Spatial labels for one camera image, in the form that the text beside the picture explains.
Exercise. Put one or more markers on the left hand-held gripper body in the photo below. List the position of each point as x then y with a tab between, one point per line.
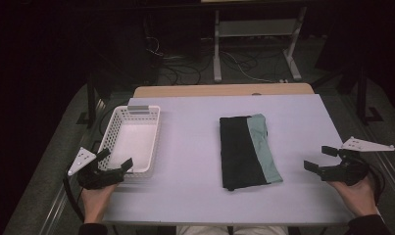
97	178

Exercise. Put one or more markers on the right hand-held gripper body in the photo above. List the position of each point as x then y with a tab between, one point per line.
348	171

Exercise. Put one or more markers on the white perforated plastic basket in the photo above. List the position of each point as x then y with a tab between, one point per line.
134	143

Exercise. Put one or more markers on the black and green clothing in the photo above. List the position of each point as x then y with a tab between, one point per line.
240	153

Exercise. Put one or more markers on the person's left hand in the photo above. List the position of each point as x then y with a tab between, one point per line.
95	202

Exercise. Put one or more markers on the person's right hand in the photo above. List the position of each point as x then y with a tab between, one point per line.
360	197

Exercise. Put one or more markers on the black metal stand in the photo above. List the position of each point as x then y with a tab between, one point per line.
91	98
361	98

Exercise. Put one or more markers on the person's legs in light pants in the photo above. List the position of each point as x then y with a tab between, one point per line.
231	230

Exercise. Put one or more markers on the white metal frame stand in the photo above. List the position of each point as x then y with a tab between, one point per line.
255	27

